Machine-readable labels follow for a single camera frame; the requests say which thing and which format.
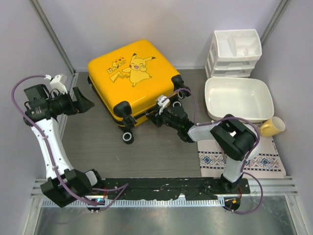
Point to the aluminium frame rail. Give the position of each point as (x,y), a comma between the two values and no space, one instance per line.
(269,187)

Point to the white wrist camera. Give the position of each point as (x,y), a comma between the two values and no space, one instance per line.
(162,103)
(57,82)

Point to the white plastic basin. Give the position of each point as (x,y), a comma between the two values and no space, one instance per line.
(246,98)

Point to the white round plate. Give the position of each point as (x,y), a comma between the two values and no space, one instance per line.
(252,155)

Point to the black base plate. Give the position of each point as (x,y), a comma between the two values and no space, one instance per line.
(165,189)

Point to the patterned placemat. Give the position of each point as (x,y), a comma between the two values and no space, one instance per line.
(267,164)

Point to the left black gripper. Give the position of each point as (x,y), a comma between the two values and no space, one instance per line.
(84,104)

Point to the yellow Pikachu suitcase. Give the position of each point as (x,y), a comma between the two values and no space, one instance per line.
(129,80)

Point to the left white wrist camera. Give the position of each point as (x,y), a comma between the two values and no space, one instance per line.
(57,82)

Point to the grey cable duct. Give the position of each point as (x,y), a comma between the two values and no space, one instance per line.
(180,202)

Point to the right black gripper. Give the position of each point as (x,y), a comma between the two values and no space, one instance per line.
(157,119)

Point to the white drawer organizer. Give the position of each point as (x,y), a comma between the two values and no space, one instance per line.
(233,53)

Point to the yellow mug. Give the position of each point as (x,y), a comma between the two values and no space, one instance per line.
(272,127)

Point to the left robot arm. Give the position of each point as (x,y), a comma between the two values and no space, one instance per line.
(64,183)

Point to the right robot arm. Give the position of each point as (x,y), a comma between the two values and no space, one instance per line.
(235,138)

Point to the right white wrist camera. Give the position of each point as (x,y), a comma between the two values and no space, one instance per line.
(162,103)

